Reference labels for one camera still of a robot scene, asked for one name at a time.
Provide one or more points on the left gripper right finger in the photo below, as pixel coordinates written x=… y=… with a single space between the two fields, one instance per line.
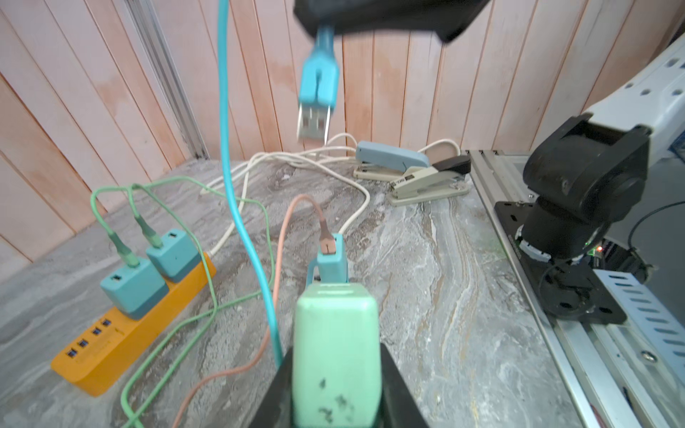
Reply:
x=397 y=408

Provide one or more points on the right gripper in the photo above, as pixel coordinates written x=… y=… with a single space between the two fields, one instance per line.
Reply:
x=447 y=19

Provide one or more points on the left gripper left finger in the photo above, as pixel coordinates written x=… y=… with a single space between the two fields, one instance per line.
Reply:
x=276 y=408

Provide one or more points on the light green USB charger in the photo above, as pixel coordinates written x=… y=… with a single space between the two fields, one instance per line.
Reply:
x=337 y=374

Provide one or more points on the teal USB charger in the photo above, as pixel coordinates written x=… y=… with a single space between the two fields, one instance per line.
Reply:
x=332 y=268

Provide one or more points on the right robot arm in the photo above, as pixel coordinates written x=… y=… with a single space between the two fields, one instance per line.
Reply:
x=587 y=174

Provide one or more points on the blue stapler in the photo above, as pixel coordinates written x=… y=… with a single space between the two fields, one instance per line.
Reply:
x=381 y=162

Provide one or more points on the beige black stapler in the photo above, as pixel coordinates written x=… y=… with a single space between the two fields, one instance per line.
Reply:
x=442 y=180

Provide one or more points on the teal charger on orange strip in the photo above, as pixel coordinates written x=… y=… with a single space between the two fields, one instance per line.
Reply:
x=134 y=291

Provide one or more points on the orange power strip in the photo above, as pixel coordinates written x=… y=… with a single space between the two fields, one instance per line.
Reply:
x=97 y=358

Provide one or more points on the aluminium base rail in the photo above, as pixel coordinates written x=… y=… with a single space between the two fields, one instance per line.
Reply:
x=622 y=364

